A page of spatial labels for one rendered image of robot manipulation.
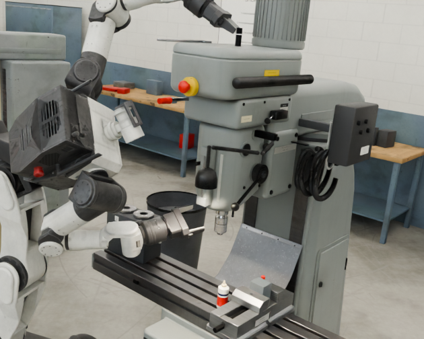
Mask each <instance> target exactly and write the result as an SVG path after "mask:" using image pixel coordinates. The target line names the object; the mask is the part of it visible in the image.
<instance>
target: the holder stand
mask: <svg viewBox="0 0 424 339"><path fill-rule="evenodd" d="M156 217H161V218H163V217H162V216H159V215H156V214H154V213H153V212H151V211H148V210H141V209H138V208H137V207H136V206H134V205H131V204H126V205H125V207H124V209H123V210H121V212H119V213H117V214H111V213H108V212H107V224H108V222H114V221H133V222H134V221H138V220H142V221H146V220H149V219H153V218H156ZM107 250H110V251H111V252H114V253H117V254H120V255H121V256H124V255H123V254H122V246H121V241H120V238H112V239H111V240H110V241H109V244H108V249H107ZM160 254H161V244H160V243H156V244H153V245H151V246H147V245H146V244H143V247H142V249H141V252H140V254H139V255H138V256H136V257H134V258H130V259H132V260H134V261H137V262H140V263H142V264H144V263H146V262H148V261H150V260H152V259H154V258H156V257H158V256H160ZM125 257H126V256H125Z"/></svg>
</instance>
